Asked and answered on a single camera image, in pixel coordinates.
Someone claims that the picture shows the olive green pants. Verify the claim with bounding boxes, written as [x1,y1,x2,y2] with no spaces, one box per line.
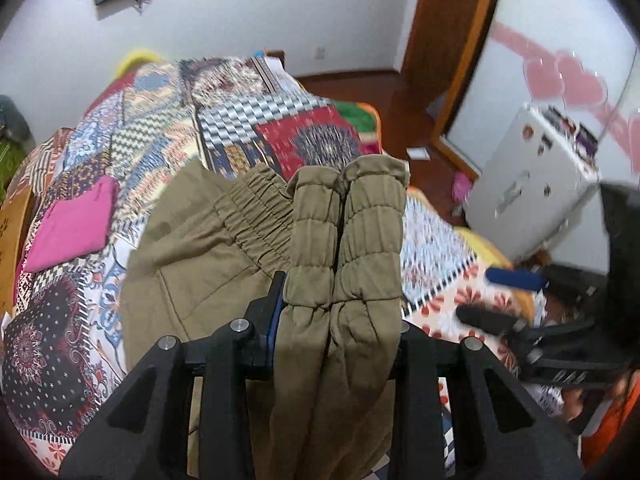
[122,155,412,480]

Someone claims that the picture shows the folded pink cloth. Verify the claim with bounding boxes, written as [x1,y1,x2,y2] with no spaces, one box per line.
[22,175,121,274]

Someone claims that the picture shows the small clutter on suitcase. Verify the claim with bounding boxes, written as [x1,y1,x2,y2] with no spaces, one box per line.
[542,105,602,162]

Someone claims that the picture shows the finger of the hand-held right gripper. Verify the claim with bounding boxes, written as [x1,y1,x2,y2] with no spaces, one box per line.
[486,266,547,293]
[455,304,532,338]

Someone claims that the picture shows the yellow curved headboard pad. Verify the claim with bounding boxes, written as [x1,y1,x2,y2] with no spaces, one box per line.
[116,48,167,79]

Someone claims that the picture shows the colourful patchwork blanket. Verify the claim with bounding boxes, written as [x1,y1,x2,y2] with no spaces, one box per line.
[0,52,551,477]

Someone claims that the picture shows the green cloth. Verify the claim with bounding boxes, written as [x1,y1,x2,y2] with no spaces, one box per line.
[331,100,378,138]

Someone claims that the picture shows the brown wooden wardrobe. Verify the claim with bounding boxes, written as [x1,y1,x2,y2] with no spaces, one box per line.
[400,0,507,177]

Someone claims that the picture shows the white sliding door with hearts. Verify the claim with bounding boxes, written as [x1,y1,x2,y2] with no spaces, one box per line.
[445,0,640,173]

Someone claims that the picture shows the green patterned bag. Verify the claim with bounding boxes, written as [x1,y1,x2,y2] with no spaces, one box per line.
[0,137,24,197]

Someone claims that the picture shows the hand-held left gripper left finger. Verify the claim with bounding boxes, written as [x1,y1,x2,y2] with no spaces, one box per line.
[57,270,288,480]

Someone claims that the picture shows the pile of clothes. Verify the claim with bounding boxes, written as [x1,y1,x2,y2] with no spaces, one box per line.
[0,95,36,142]

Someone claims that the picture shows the pink item on floor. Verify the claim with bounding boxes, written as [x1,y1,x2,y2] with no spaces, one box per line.
[452,172,474,204]

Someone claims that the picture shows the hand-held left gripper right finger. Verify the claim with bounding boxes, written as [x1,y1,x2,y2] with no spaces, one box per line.
[387,320,586,480]

